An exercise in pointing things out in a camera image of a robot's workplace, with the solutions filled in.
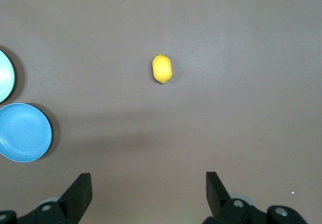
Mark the pale green round plate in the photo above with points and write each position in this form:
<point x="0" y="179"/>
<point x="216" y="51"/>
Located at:
<point x="5" y="78"/>

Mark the blue round plate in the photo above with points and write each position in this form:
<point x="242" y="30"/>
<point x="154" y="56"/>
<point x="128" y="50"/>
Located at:
<point x="22" y="133"/>

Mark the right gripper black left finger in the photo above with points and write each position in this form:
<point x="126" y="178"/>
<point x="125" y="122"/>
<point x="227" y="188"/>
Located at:
<point x="73" y="204"/>

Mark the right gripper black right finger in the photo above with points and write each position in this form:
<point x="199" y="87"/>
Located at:
<point x="219" y="201"/>

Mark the yellow lemon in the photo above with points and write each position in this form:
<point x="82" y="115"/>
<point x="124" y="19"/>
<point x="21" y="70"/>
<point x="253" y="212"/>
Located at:
<point x="162" y="69"/>

